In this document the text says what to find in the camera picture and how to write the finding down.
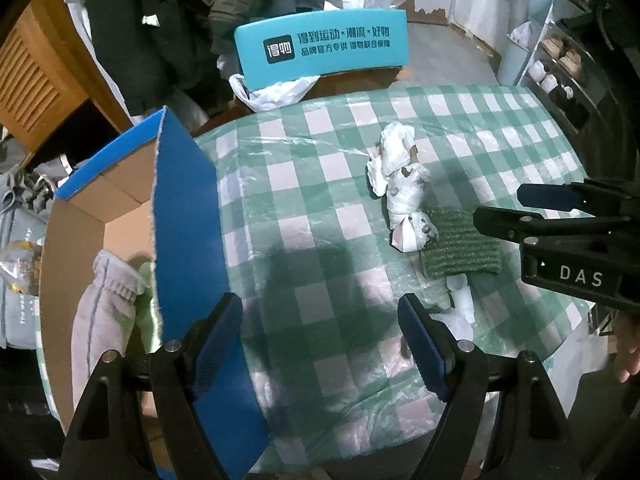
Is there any light green cloth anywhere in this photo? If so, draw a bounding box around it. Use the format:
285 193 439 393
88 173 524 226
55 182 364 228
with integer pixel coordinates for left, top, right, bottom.
131 260 163 356

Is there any blue-rimmed cardboard box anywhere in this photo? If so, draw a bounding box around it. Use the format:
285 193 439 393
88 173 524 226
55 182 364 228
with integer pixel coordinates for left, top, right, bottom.
39 106 273 480

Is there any grey clothes pile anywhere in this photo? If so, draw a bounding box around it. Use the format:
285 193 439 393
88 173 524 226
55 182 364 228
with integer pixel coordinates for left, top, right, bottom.
0 162 71 211

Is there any brown cardboard box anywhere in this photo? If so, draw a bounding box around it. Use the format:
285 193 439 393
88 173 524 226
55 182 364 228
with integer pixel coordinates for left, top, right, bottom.
300 65 403 100

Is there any black hanging coat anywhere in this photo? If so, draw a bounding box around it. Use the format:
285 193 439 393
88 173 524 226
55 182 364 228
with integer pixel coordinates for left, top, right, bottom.
80 0 213 116

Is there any grey printed bag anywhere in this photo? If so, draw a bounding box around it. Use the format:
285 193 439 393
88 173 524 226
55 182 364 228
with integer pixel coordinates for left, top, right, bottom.
0 200 51 351

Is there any plain white sock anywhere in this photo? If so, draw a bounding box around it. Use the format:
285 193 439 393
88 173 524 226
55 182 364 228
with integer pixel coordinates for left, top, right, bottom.
446 274 476 325

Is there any grey fleece sock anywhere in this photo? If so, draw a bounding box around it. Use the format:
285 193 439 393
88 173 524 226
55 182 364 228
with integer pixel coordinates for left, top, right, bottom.
71 249 148 411

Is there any teal shoe box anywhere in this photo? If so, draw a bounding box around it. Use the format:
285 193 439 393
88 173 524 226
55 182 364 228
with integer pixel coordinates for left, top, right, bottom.
234 8 411 88

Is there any wooden louvered wardrobe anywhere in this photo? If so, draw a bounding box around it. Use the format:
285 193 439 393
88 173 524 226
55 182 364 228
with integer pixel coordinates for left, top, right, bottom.
0 0 133 156

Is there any group of shoes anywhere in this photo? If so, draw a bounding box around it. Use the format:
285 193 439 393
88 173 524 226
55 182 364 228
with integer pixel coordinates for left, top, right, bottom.
530 0 601 128

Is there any metal shoe rack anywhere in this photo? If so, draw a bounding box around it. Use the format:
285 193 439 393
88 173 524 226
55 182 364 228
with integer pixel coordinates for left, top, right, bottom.
517 0 611 131

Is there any white spotted sock bundle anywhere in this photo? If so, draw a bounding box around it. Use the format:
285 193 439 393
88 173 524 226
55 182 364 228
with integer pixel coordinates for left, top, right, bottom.
385 162 441 253

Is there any green checked tablecloth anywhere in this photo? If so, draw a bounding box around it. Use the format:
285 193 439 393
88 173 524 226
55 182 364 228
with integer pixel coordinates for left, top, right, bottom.
37 85 593 476

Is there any person's right hand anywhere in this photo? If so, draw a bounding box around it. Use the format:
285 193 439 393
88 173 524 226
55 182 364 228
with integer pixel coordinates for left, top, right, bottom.
612 320 640 383

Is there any dark green knitted cloth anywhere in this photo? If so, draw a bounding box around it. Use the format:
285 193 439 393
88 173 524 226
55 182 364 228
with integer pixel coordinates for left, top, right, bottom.
420 205 503 277

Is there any small white bag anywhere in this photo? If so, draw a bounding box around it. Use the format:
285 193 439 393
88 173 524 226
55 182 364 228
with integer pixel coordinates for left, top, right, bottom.
507 22 536 44

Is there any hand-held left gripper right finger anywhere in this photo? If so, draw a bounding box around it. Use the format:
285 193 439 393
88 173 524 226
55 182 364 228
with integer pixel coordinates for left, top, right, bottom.
397 292 583 480

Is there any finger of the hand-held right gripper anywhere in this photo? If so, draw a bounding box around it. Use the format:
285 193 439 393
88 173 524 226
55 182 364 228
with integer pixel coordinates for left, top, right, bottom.
472 205 632 253
517 178 640 217

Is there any yellow-capped plastic bottle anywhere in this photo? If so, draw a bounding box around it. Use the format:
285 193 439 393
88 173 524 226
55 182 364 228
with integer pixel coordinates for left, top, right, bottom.
0 240 46 296

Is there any light blue cabinet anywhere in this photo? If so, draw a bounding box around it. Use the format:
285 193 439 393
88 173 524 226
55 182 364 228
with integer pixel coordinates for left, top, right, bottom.
500 35 538 87

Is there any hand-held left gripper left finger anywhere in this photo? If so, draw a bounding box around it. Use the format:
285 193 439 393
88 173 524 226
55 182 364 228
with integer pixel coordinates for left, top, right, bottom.
60 292 244 480

